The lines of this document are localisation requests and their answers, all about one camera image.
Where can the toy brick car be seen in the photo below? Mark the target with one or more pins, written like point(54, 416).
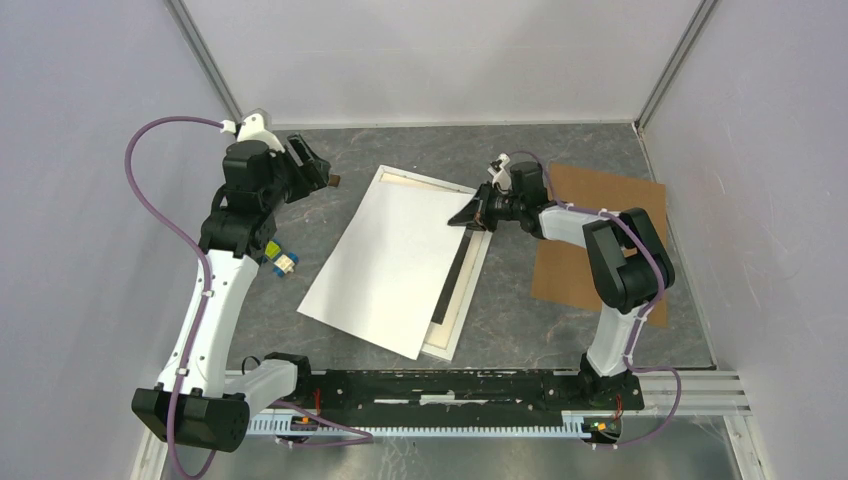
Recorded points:
point(283, 262)

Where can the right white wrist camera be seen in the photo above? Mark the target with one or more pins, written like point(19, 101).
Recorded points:
point(499, 171)

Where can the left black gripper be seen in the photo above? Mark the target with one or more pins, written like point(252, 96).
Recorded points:
point(313, 174)

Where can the brown cardboard backing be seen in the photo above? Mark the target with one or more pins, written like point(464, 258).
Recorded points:
point(562, 271)

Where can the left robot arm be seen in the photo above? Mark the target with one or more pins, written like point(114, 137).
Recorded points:
point(192, 402)

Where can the slotted cable duct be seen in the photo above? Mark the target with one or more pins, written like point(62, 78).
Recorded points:
point(286, 425)

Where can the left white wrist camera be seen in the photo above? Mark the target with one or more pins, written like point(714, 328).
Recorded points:
point(254, 126)

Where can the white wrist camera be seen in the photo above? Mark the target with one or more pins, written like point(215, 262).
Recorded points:
point(254, 126)
point(499, 171)

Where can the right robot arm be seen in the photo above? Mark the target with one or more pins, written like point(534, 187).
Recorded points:
point(628, 262)

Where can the white picture frame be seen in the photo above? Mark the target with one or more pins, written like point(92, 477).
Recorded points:
point(457, 285)

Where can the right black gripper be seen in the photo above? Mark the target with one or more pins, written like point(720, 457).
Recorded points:
point(476, 213)

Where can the sunset landscape photo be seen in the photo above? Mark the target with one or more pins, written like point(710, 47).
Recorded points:
point(382, 281)

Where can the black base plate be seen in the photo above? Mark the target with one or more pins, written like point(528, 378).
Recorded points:
point(461, 398)

